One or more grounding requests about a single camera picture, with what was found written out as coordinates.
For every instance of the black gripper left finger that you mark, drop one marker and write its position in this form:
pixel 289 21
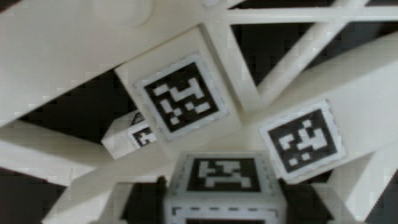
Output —
pixel 144 205

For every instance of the white chair seat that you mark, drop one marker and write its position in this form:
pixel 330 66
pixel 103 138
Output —
pixel 174 81

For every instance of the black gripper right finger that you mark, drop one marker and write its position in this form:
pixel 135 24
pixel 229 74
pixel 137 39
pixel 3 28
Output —
pixel 307 211

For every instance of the white tagged chair leg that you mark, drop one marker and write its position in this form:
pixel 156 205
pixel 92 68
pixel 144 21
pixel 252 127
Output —
pixel 128 135
pixel 224 191

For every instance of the white chair backrest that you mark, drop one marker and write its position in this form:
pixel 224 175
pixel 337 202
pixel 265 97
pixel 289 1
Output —
pixel 316 105

